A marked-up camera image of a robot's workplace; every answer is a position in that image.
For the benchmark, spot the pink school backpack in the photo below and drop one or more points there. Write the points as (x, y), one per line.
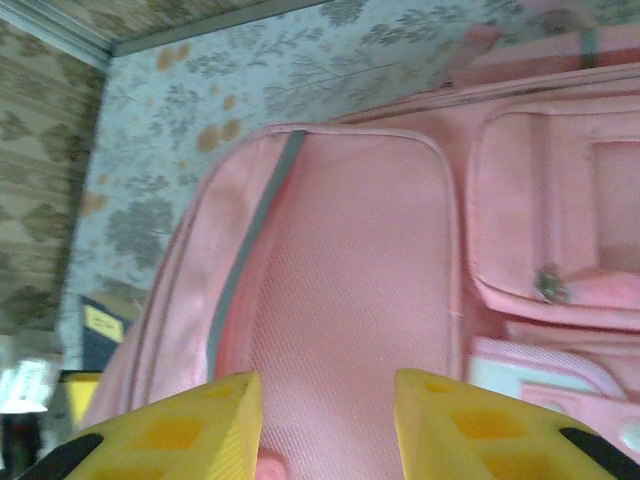
(350, 250)

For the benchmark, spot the aluminium frame post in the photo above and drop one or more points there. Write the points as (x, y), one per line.
(50, 37)

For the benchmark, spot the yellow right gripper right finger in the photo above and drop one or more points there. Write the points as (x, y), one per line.
(490, 440)

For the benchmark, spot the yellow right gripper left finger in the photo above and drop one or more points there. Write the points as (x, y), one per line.
(175, 440)

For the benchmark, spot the thin aluminium table rail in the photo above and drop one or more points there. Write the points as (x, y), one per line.
(200, 30)

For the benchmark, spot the small navy book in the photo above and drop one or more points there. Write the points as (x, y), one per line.
(100, 352)

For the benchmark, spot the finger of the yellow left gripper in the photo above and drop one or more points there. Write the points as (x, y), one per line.
(80, 400)

